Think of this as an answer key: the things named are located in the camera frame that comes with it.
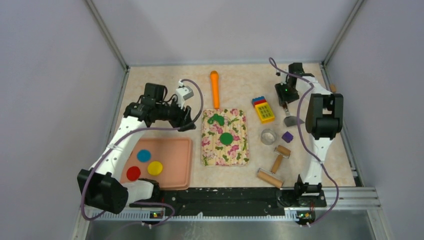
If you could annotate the small wooden knob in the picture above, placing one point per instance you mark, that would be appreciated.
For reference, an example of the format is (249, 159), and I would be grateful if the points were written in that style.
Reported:
(332, 88)

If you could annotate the red dough disc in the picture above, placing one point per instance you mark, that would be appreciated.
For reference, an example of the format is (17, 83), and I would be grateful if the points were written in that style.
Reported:
(133, 173)

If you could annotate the wooden double-ended roller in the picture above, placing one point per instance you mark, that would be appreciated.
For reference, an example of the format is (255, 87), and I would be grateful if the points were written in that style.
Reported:
(269, 176)

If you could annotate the yellow dough disc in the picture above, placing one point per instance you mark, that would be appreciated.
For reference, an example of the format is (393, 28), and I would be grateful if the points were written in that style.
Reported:
(155, 168)

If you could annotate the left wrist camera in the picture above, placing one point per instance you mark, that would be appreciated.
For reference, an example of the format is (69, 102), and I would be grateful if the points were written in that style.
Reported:
(183, 93)

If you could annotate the green dough disc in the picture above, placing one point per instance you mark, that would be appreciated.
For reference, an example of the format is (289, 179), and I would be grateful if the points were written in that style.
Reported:
(226, 138)

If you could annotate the metal spatula wooden handle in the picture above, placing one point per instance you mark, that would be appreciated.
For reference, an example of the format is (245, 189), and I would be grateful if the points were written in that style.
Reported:
(289, 119)

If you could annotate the green dough scrap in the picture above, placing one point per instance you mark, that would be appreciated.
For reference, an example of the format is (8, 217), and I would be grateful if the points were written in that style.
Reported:
(216, 118)

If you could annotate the floral cutting board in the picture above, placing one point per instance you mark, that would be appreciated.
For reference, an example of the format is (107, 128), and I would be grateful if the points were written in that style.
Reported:
(213, 152)

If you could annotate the colourful toy block stack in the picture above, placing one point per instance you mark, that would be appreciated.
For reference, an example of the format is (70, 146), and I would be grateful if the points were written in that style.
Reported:
(263, 110)

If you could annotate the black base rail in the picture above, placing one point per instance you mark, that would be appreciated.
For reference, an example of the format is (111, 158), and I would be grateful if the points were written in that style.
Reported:
(235, 201)

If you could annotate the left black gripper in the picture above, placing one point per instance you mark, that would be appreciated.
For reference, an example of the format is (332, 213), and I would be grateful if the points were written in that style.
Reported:
(181, 115)

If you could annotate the round metal cutter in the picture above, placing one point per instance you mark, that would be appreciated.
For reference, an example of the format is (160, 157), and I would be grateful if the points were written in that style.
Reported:
(268, 137)

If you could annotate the orange toy microphone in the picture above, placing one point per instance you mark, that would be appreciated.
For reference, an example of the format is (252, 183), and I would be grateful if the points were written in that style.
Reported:
(214, 79)

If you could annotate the purple cube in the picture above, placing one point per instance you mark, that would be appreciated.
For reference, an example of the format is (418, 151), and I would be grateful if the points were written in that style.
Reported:
(287, 137)

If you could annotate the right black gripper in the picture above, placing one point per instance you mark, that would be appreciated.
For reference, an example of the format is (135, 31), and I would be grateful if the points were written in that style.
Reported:
(282, 98)

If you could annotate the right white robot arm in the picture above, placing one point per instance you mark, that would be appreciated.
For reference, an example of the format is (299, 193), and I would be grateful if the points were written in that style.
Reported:
(323, 121)

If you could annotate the blue dough disc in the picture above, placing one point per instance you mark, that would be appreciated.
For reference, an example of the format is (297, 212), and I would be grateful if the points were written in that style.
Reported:
(144, 156)

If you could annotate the pink plastic tray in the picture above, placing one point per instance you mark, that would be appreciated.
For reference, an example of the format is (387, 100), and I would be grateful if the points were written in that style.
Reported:
(175, 154)

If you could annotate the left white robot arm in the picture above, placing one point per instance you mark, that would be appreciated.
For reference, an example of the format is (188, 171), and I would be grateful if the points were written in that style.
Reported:
(100, 185)

